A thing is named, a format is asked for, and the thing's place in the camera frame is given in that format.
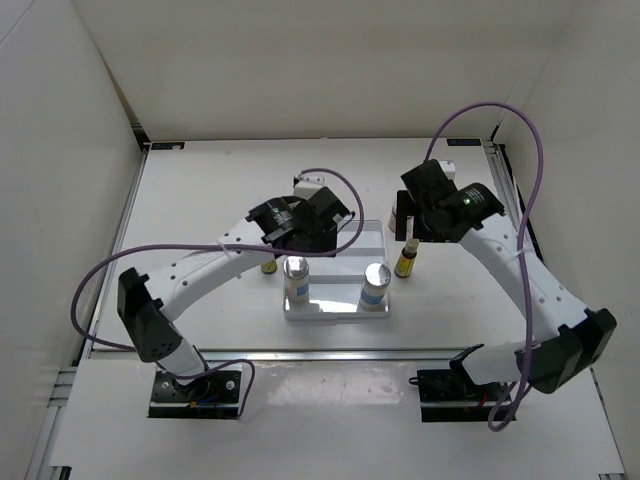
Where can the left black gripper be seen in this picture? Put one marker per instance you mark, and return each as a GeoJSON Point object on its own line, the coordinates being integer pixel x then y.
{"type": "Point", "coordinates": [323, 242]}

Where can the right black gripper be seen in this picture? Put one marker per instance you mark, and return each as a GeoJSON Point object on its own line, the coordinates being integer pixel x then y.
{"type": "Point", "coordinates": [405, 208]}

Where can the blue label shaker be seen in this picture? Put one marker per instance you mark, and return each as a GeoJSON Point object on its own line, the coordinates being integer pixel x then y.
{"type": "Point", "coordinates": [296, 279]}
{"type": "Point", "coordinates": [376, 281]}

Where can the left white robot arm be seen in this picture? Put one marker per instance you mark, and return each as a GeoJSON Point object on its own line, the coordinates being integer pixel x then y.
{"type": "Point", "coordinates": [149, 303]}

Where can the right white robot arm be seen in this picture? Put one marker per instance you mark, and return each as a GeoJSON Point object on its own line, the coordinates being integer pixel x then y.
{"type": "Point", "coordinates": [563, 336]}

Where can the right orange spice jar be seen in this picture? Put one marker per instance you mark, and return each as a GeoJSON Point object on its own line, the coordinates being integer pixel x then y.
{"type": "Point", "coordinates": [392, 220]}

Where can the right yellow label bottle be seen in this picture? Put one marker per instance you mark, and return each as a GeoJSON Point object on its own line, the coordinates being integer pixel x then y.
{"type": "Point", "coordinates": [406, 259]}

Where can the yellow label bottle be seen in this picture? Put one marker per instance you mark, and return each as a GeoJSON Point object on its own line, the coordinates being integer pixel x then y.
{"type": "Point", "coordinates": [406, 259]}
{"type": "Point", "coordinates": [269, 267]}

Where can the white divided tray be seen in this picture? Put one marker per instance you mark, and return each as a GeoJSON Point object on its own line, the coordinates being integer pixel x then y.
{"type": "Point", "coordinates": [335, 283]}

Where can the left yellow label bottle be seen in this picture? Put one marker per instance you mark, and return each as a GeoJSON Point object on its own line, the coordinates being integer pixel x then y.
{"type": "Point", "coordinates": [269, 267]}

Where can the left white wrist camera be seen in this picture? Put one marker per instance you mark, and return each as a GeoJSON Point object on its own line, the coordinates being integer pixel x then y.
{"type": "Point", "coordinates": [306, 185]}

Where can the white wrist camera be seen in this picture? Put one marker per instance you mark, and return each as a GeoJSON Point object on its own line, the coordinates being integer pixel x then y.
{"type": "Point", "coordinates": [306, 185]}
{"type": "Point", "coordinates": [448, 168]}

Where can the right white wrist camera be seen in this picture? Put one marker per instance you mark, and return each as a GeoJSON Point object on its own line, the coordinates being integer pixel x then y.
{"type": "Point", "coordinates": [448, 168]}

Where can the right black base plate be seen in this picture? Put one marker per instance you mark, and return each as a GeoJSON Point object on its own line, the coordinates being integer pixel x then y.
{"type": "Point", "coordinates": [444, 398]}

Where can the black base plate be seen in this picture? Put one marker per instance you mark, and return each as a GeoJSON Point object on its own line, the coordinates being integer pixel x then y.
{"type": "Point", "coordinates": [444, 398]}
{"type": "Point", "coordinates": [214, 398]}

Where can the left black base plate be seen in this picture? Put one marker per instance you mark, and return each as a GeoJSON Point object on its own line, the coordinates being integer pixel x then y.
{"type": "Point", "coordinates": [214, 398]}

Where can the aluminium front rail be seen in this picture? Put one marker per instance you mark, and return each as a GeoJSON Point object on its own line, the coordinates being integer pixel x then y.
{"type": "Point", "coordinates": [394, 355]}

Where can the aluminium left rail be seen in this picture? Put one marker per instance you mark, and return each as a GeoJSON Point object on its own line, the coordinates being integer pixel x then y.
{"type": "Point", "coordinates": [88, 311]}

